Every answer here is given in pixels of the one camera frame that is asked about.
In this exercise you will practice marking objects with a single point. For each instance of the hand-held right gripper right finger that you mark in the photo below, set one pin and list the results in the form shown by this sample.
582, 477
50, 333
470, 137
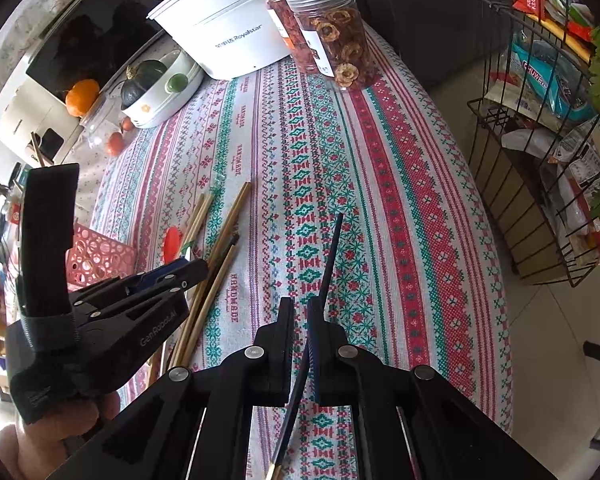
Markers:
330, 365

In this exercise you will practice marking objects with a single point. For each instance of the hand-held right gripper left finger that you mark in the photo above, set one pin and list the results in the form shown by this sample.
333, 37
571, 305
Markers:
280, 355

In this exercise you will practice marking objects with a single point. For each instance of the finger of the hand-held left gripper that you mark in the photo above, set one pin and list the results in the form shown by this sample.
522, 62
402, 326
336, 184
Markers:
155, 276
180, 282

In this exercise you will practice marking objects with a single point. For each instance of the red plastic spoon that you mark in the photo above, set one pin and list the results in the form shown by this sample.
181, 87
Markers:
172, 242

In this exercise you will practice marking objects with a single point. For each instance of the brown dark-tipped chopstick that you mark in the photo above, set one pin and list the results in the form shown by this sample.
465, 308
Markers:
225, 265

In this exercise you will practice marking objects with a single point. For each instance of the pink perforated basket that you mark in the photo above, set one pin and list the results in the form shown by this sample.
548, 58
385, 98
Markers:
100, 255

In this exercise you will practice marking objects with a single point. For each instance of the person's left hand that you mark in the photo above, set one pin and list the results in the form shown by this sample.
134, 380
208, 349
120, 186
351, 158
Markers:
40, 450

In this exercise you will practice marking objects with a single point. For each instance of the floral side table cloth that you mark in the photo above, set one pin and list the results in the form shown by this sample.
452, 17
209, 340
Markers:
87, 185

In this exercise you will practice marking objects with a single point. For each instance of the small tangerine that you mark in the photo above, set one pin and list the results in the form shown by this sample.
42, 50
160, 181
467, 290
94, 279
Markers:
115, 143
127, 124

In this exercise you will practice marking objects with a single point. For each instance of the glass jar with wooden lid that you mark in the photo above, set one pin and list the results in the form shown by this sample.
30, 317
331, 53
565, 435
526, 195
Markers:
97, 125

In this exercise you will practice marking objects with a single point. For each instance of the red green patterned tablecloth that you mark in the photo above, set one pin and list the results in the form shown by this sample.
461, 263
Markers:
380, 210

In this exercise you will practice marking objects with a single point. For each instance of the dark green pumpkin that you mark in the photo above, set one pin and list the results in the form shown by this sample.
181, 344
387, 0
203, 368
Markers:
140, 85

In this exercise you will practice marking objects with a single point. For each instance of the large orange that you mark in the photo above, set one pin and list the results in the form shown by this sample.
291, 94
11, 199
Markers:
81, 97

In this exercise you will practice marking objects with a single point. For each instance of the cream air fryer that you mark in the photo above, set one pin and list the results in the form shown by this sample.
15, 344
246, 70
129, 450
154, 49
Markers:
25, 120

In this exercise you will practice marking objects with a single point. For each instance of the black microwave oven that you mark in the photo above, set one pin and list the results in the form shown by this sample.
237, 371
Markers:
90, 45

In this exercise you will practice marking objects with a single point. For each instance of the white electric pot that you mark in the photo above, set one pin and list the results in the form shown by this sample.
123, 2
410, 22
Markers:
230, 25

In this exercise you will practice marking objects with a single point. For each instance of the floral cover cloth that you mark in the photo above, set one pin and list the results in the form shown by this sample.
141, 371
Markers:
25, 25

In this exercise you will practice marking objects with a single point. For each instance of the jar of red dried fruit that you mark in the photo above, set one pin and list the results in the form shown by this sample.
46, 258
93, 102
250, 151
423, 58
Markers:
277, 10

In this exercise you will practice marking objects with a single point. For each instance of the jar of dried fruit slices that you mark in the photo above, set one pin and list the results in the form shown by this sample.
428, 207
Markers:
335, 35

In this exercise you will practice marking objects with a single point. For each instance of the blue snack packet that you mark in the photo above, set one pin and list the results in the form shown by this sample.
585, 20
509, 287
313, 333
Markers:
545, 77

